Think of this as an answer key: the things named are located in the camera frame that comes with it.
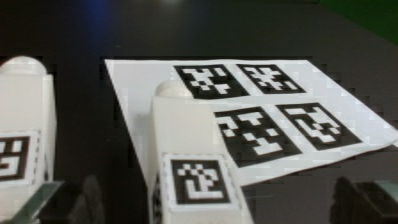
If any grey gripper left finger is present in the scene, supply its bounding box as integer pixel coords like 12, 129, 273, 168
5, 175, 106, 224

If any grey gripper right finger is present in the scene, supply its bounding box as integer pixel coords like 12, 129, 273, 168
328, 177, 398, 224

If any white desk leg far left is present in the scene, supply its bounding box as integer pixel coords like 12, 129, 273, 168
0, 56, 57, 223

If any white desk leg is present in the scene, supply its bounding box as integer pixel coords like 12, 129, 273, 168
0, 56, 57, 223
149, 81, 254, 224

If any sheet with four markers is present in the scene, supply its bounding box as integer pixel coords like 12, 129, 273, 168
104, 59, 398, 185

